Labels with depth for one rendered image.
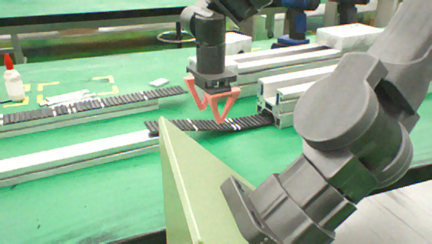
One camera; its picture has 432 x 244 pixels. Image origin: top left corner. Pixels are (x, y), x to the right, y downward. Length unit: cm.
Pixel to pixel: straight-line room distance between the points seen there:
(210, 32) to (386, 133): 43
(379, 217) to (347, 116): 126
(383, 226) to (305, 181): 120
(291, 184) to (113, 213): 33
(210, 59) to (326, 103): 40
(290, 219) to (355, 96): 12
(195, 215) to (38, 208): 42
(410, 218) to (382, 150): 126
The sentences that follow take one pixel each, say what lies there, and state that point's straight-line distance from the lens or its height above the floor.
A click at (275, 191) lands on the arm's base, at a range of 37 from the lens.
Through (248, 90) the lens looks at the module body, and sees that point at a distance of 101.
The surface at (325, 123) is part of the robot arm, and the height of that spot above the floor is 101.
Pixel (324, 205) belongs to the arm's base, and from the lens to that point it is 37.
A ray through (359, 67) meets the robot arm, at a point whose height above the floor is 105.
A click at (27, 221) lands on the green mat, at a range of 66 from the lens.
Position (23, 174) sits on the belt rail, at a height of 79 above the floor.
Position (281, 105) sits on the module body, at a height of 84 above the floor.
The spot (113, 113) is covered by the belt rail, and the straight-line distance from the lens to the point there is 93.
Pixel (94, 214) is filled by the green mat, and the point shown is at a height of 78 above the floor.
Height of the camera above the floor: 117
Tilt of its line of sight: 27 degrees down
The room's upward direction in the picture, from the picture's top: straight up
